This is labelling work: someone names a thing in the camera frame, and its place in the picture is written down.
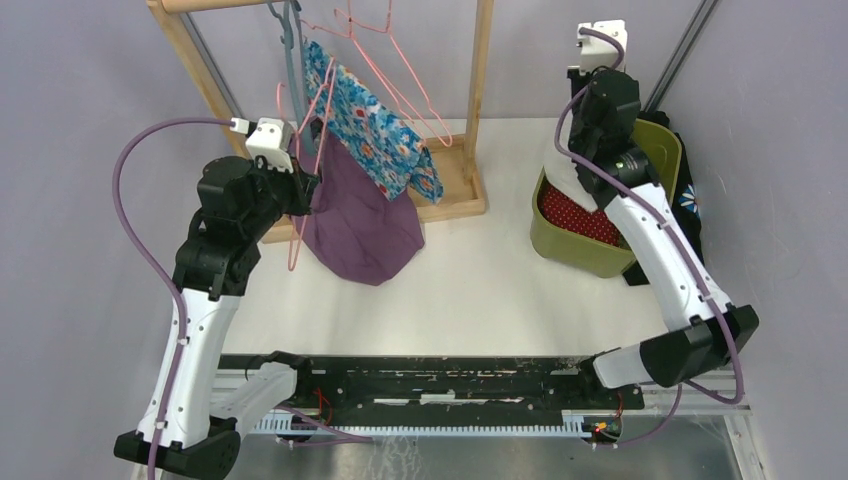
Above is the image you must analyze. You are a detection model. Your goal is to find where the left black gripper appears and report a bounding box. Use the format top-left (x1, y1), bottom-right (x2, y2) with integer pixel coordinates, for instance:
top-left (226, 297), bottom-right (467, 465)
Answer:
top-left (242, 151), bottom-right (320, 239)

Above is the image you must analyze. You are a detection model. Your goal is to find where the pink hanger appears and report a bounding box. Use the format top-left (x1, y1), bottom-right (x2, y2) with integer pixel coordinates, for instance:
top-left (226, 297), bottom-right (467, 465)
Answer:
top-left (301, 1), bottom-right (454, 147)
top-left (275, 58), bottom-right (339, 273)

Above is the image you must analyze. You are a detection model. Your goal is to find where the purple garment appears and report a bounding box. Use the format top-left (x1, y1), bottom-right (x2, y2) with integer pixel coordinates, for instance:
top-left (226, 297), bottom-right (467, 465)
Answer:
top-left (295, 133), bottom-right (425, 286)

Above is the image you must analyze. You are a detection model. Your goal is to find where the white garment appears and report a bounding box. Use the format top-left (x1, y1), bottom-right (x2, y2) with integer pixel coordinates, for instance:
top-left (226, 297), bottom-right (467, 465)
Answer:
top-left (542, 143), bottom-right (598, 213)

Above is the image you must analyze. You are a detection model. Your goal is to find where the blue floral garment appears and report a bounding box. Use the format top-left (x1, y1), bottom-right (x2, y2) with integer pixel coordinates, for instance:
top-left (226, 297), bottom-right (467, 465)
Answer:
top-left (302, 40), bottom-right (444, 204)

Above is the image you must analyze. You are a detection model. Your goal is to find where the red polka dot skirt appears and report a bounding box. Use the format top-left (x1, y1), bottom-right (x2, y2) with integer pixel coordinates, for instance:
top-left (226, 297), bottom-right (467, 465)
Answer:
top-left (537, 183), bottom-right (621, 247)

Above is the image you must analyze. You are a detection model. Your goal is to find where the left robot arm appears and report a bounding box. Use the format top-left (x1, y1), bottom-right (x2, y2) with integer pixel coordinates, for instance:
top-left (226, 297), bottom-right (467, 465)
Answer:
top-left (113, 156), bottom-right (316, 479)

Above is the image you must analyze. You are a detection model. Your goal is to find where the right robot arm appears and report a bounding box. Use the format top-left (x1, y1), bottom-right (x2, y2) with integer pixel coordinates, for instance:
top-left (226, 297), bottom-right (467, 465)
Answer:
top-left (558, 67), bottom-right (759, 408)

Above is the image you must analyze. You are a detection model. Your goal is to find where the grey blue hanger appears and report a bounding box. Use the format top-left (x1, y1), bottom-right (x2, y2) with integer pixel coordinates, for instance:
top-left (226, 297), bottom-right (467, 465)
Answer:
top-left (266, 1), bottom-right (317, 155)

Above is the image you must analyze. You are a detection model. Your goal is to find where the green plastic basket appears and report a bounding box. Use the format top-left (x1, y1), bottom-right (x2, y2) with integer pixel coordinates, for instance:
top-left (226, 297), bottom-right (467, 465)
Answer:
top-left (530, 120), bottom-right (681, 278)

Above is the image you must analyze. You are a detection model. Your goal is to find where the wooden clothes rack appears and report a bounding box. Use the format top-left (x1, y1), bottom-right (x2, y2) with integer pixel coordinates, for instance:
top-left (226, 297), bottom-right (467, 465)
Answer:
top-left (146, 0), bottom-right (495, 223)

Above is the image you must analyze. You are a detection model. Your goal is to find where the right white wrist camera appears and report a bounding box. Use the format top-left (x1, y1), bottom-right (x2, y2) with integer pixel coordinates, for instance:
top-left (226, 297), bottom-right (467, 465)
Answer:
top-left (577, 19), bottom-right (628, 74)

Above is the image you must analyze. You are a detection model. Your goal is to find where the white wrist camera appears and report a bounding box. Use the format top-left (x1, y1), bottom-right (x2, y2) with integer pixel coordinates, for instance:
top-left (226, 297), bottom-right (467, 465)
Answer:
top-left (577, 19), bottom-right (628, 74)
top-left (230, 117), bottom-right (299, 174)

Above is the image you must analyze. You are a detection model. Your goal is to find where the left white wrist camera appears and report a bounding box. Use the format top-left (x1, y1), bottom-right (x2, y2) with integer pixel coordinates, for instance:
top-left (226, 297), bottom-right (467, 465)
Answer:
top-left (230, 117), bottom-right (299, 174)

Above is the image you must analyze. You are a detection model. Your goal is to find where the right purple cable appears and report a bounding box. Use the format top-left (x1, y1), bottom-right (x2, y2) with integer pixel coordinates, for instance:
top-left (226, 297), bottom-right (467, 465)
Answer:
top-left (553, 26), bottom-right (746, 448)

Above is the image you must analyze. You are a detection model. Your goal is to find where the purple cable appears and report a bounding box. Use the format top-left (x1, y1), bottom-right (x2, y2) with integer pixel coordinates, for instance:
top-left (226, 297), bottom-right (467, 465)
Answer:
top-left (111, 117), bottom-right (246, 480)
top-left (553, 26), bottom-right (746, 448)

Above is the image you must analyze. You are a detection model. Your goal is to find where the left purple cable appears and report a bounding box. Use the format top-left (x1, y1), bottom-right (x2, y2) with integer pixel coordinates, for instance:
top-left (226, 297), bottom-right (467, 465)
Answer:
top-left (111, 117), bottom-right (246, 480)

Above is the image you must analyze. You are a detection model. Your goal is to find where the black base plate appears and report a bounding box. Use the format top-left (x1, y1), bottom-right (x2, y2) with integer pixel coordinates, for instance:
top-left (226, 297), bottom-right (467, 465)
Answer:
top-left (218, 351), bottom-right (645, 430)

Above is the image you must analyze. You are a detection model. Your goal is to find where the white cable comb strip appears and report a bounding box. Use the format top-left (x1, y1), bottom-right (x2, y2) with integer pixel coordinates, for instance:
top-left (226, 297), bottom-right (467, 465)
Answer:
top-left (251, 409), bottom-right (619, 440)

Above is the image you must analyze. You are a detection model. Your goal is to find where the aluminium rail frame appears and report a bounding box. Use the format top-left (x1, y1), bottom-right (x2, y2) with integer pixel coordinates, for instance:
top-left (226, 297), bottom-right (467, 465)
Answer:
top-left (132, 368), bottom-right (770, 480)

